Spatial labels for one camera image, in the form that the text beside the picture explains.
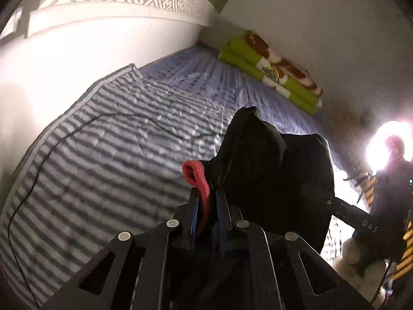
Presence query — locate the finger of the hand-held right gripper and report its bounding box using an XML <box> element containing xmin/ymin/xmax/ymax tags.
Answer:
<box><xmin>324</xmin><ymin>194</ymin><xmax>371</xmax><ymax>230</ymax></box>

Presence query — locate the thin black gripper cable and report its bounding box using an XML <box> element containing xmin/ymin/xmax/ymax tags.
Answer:
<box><xmin>371</xmin><ymin>258</ymin><xmax>396</xmax><ymax>310</ymax></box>

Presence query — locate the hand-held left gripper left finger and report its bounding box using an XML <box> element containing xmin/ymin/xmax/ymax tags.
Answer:
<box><xmin>40</xmin><ymin>189</ymin><xmax>200</xmax><ymax>310</ymax></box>

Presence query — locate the wooden slat railing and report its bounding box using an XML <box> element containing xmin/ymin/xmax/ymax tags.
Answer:
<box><xmin>360</xmin><ymin>171</ymin><xmax>413</xmax><ymax>278</ymax></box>

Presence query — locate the black garment with red cuff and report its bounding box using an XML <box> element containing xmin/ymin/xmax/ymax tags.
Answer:
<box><xmin>182</xmin><ymin>106</ymin><xmax>336</xmax><ymax>255</ymax></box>

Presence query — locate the long black cable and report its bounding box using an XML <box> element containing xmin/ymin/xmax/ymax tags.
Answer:
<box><xmin>8</xmin><ymin>113</ymin><xmax>226</xmax><ymax>307</ymax></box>

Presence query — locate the person's right hand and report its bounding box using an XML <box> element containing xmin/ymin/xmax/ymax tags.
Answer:
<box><xmin>332</xmin><ymin>237</ymin><xmax>388</xmax><ymax>299</ymax></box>

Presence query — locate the brown patterned folded blanket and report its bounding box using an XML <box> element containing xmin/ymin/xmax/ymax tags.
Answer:
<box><xmin>243</xmin><ymin>30</ymin><xmax>324</xmax><ymax>97</ymax></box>

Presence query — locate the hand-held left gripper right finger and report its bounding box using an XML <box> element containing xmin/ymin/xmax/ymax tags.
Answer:
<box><xmin>216</xmin><ymin>190</ymin><xmax>375</xmax><ymax>310</ymax></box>

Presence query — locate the black tripod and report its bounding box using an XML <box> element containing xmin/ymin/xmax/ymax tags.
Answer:
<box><xmin>343</xmin><ymin>171</ymin><xmax>370</xmax><ymax>204</ymax></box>

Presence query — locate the green folded blanket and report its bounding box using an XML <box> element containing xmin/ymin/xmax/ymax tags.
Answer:
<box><xmin>219</xmin><ymin>36</ymin><xmax>323</xmax><ymax>114</ymax></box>

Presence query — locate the grey striped quilt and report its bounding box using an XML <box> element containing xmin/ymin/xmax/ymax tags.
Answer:
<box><xmin>0</xmin><ymin>63</ymin><xmax>355</xmax><ymax>310</ymax></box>

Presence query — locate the ring light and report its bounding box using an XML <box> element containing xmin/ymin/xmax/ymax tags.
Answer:
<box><xmin>366</xmin><ymin>120</ymin><xmax>413</xmax><ymax>175</ymax></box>

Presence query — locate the blue striped bed sheet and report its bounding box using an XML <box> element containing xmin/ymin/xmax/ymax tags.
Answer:
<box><xmin>139</xmin><ymin>45</ymin><xmax>349</xmax><ymax>175</ymax></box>

